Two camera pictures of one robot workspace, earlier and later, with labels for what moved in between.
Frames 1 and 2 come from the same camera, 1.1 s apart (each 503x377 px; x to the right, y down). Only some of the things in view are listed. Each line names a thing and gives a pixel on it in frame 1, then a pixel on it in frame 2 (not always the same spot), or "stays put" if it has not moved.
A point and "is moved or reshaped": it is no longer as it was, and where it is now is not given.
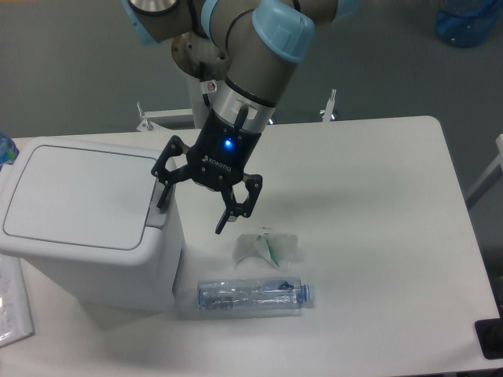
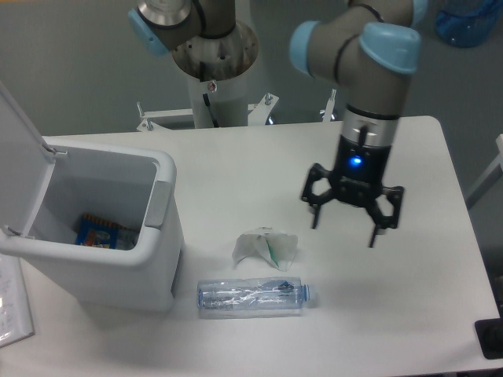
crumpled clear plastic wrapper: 279,248 stays put
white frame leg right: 495,171 stays put
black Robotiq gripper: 218,159 to 357,177
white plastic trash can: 85,214 is moved or reshaped
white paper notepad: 16,323 stays put
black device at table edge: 490,333 stays put
